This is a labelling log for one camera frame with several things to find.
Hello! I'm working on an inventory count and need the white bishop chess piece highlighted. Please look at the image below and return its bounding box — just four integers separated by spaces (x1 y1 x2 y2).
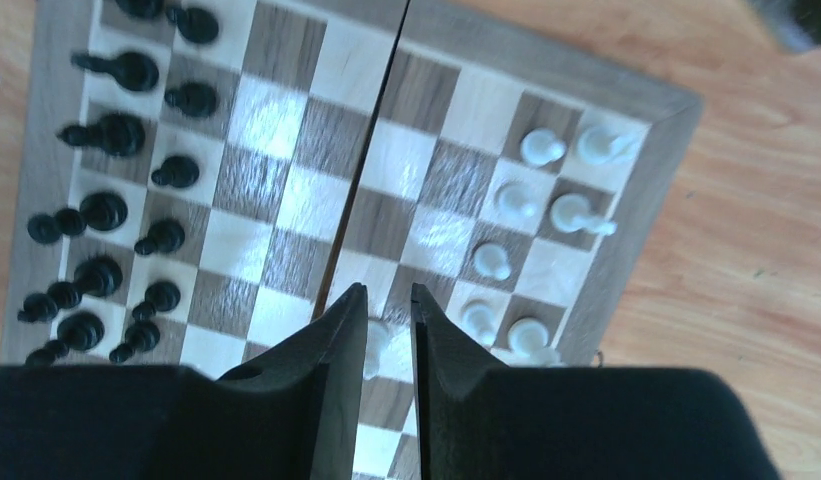
575 125 638 165

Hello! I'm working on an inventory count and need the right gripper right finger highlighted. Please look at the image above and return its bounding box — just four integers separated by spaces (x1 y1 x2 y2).
411 283 516 479

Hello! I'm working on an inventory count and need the wooden chess board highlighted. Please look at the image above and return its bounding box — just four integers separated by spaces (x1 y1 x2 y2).
23 1 703 479

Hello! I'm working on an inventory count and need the white pawn chess piece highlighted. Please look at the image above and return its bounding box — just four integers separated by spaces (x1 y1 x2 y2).
460 300 496 347
472 242 512 281
363 320 391 380
520 128 567 167
495 182 539 218

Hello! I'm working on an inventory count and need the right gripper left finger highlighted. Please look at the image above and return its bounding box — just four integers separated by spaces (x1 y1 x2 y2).
221 283 368 479

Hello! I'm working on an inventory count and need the black chess pieces row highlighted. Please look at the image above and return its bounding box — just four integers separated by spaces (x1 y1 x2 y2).
5 1 237 363

